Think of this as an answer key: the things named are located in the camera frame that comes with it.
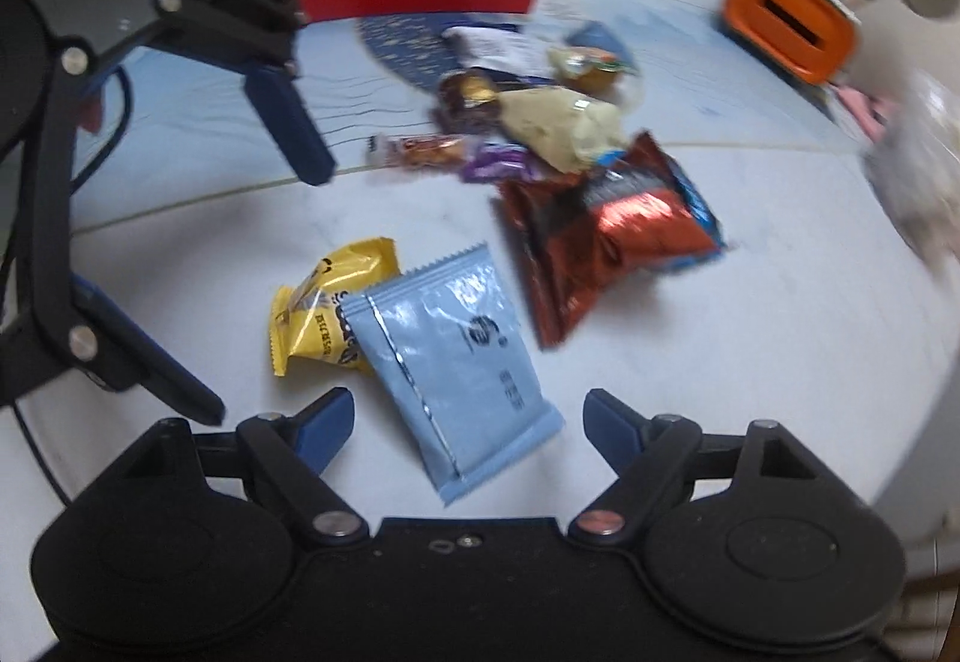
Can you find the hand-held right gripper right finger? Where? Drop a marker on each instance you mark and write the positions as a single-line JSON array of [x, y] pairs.
[[611, 420]]

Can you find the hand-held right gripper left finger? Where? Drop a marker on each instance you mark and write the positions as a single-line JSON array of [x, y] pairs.
[[326, 420]]

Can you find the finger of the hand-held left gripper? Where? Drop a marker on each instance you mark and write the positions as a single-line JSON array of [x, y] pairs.
[[150, 362], [289, 122]]

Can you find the yellow snack packet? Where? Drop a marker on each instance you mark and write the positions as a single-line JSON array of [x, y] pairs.
[[330, 302]]

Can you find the light blue snack packet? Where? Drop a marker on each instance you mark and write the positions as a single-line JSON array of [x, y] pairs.
[[450, 362]]

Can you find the brown gold candy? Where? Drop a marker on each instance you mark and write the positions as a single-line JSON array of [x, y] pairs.
[[466, 99]]

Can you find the red foil snack bag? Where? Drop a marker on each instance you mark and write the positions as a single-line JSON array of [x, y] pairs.
[[615, 234]]

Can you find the white and blue snack packet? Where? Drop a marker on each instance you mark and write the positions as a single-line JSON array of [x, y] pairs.
[[495, 47]]

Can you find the cream snack packet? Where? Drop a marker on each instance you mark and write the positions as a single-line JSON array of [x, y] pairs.
[[562, 125]]

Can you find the orange striped snack bar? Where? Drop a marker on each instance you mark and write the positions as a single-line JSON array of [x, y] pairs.
[[420, 152]]

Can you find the purple candy wrapper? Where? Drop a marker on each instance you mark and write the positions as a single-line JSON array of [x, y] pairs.
[[495, 163]]

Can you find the orange green jelly packet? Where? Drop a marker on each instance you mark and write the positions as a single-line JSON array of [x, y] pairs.
[[585, 65]]

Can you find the clear plastic bag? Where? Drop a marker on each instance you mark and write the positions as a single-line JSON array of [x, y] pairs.
[[919, 174]]

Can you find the orange tissue box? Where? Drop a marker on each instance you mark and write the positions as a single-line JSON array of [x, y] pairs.
[[787, 17]]

